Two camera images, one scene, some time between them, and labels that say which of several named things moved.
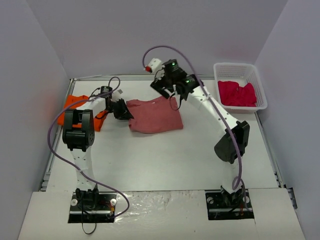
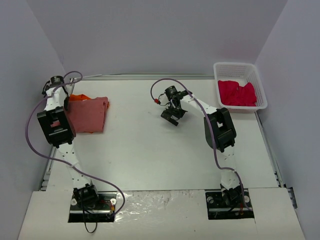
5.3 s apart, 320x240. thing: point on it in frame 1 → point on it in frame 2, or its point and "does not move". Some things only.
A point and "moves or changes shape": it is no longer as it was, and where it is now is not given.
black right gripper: x=160 y=86 → x=171 y=115
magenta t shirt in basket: x=232 y=94 does not move
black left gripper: x=120 y=109 → x=66 y=102
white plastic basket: x=242 y=74 does not move
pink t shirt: x=154 y=114 moves or changes shape
